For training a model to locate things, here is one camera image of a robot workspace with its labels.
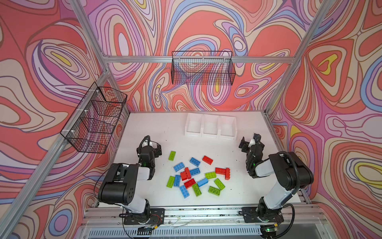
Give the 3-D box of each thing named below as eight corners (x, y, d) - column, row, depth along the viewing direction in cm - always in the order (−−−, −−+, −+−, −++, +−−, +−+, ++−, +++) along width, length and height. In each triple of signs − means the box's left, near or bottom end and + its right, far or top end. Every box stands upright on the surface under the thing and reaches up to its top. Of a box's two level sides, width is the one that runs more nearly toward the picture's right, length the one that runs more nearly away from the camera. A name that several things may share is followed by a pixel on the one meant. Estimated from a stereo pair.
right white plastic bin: (217, 142, 105) (219, 135, 99) (218, 122, 117) (219, 115, 111) (234, 144, 104) (237, 137, 98) (233, 124, 116) (236, 116, 110)
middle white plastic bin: (201, 140, 105) (202, 134, 99) (200, 120, 117) (200, 114, 111) (220, 141, 105) (222, 134, 99) (217, 120, 117) (218, 114, 111)
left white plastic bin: (184, 137, 106) (183, 131, 101) (187, 119, 118) (187, 112, 112) (201, 139, 106) (201, 132, 100) (203, 120, 117) (203, 113, 111)
